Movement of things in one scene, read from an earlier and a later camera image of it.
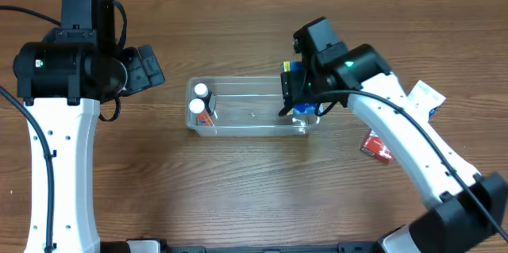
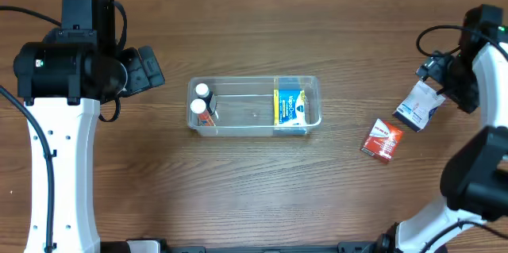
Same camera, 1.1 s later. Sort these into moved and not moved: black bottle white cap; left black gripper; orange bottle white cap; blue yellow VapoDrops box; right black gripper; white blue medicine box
Moved: right black gripper; blue yellow VapoDrops box
Not moved: white blue medicine box; black bottle white cap; left black gripper; orange bottle white cap
